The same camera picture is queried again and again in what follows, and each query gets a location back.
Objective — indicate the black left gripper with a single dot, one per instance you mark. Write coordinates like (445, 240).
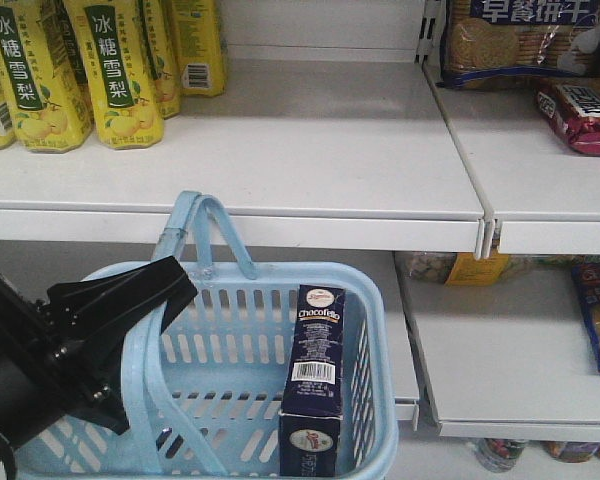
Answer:
(45, 343)

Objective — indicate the light blue plastic basket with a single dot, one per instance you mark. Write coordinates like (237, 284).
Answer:
(203, 395)

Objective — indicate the dark blue cookie box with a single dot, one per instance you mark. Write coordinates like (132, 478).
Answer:
(311, 409)

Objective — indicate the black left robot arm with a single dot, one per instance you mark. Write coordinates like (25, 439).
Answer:
(23, 413)

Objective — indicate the yellow pear drink bottle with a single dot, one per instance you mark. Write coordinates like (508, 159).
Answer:
(46, 105)
(121, 87)

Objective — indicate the white drinks shelf unit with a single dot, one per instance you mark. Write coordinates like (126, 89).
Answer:
(332, 142)

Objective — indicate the breakfast biscuit bag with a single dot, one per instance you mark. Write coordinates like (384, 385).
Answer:
(500, 44)

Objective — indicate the red snack pack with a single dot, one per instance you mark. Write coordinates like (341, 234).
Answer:
(571, 106)

